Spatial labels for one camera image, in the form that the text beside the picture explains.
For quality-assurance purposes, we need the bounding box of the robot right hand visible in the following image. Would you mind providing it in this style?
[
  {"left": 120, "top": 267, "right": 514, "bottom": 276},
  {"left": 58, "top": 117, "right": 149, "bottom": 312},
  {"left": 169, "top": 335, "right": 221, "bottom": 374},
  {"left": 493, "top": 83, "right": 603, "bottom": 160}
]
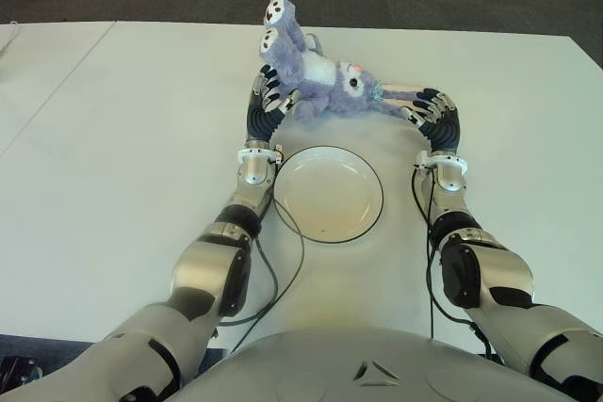
[{"left": 399, "top": 87, "right": 462, "bottom": 154}]

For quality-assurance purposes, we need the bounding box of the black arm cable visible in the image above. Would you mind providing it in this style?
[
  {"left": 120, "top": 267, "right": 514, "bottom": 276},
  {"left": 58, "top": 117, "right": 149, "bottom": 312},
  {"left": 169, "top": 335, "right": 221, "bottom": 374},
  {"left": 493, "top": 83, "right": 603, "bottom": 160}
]
[
  {"left": 206, "top": 145, "right": 307, "bottom": 356},
  {"left": 410, "top": 164, "right": 494, "bottom": 361}
]

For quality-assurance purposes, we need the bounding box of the grey robot torso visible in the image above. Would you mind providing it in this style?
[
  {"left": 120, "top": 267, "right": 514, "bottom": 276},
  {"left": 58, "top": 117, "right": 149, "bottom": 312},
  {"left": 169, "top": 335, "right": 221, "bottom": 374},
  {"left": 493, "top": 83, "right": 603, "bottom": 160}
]
[{"left": 164, "top": 326, "right": 580, "bottom": 402}]

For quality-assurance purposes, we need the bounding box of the black wheeled base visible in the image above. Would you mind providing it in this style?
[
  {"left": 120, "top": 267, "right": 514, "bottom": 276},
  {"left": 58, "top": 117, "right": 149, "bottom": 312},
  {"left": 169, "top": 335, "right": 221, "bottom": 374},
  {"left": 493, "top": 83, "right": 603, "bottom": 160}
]
[{"left": 0, "top": 354, "right": 42, "bottom": 383}]

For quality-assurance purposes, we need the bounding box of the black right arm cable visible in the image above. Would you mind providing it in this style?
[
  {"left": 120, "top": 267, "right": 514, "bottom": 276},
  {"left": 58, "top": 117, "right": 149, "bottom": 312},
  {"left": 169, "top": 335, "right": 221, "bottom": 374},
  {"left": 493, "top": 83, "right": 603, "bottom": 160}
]
[{"left": 410, "top": 164, "right": 494, "bottom": 361}]

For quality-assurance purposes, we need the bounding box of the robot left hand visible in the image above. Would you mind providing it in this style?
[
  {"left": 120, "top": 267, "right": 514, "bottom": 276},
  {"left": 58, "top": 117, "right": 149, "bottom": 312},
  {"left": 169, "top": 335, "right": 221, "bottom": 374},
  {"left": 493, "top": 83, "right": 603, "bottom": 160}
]
[{"left": 245, "top": 65, "right": 302, "bottom": 144}]

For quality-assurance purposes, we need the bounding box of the white plate with black rim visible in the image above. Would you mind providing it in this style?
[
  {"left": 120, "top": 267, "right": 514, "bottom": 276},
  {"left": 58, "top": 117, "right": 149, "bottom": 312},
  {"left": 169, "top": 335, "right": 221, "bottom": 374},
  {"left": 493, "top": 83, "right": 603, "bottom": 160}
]
[{"left": 272, "top": 145, "right": 385, "bottom": 244}]

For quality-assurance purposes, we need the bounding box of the thin white cable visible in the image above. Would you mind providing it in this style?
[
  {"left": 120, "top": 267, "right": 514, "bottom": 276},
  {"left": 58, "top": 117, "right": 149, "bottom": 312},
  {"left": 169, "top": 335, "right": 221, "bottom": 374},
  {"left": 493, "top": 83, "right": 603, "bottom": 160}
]
[{"left": 0, "top": 20, "right": 21, "bottom": 58}]

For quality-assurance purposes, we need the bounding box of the purple plush bunny doll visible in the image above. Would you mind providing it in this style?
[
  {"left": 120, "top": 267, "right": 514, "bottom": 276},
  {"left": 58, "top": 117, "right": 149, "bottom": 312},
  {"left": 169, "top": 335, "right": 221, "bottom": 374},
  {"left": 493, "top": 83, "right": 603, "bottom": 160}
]
[{"left": 258, "top": 0, "right": 428, "bottom": 121}]

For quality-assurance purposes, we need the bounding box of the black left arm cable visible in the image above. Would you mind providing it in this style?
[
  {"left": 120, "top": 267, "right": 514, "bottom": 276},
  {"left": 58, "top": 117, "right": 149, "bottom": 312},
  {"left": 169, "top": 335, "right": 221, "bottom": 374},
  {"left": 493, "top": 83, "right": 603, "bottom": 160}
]
[{"left": 206, "top": 145, "right": 307, "bottom": 356}]

